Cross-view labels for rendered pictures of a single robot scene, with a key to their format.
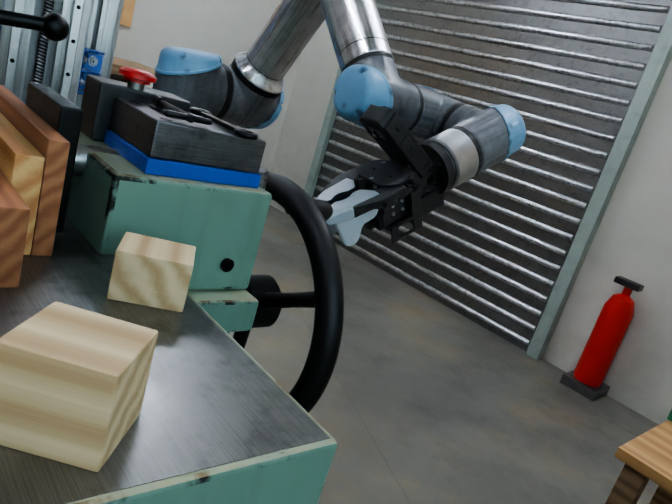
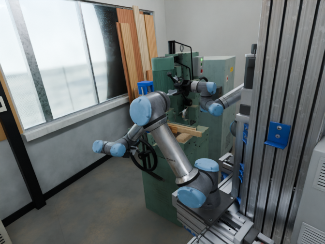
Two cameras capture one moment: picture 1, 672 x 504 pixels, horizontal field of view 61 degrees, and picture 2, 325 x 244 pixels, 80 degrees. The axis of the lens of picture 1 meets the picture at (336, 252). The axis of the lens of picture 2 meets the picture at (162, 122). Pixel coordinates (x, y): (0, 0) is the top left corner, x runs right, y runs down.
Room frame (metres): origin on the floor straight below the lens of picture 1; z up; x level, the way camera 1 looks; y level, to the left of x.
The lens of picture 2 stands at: (1.92, 0.07, 1.60)
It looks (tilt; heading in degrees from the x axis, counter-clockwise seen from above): 22 degrees down; 172
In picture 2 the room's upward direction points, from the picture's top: 4 degrees counter-clockwise
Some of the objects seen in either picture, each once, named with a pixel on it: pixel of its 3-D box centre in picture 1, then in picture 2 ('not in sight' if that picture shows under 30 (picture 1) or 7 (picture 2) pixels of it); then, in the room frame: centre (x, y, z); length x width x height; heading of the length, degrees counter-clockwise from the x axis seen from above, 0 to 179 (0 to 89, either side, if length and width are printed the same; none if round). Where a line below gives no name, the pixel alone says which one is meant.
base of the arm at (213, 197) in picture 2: not in sight; (206, 190); (1.15, 0.38, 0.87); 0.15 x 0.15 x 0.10
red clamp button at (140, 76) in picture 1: (137, 75); not in sight; (0.49, 0.20, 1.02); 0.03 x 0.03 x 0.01
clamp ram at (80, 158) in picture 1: (86, 160); not in sight; (0.43, 0.21, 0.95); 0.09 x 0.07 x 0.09; 44
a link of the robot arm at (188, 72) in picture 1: (188, 83); (206, 173); (1.15, 0.37, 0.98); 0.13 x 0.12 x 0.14; 137
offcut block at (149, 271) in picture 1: (153, 271); not in sight; (0.34, 0.11, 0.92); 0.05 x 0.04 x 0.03; 106
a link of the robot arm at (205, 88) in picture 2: not in sight; (206, 88); (0.75, 0.53, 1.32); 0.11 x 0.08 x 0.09; 44
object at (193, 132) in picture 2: not in sight; (172, 128); (0.40, 0.36, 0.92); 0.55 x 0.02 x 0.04; 44
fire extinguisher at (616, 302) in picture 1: (606, 336); not in sight; (2.76, -1.41, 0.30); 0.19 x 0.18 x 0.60; 138
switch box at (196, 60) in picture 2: not in sight; (198, 66); (0.24, 0.64, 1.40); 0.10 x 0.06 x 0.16; 134
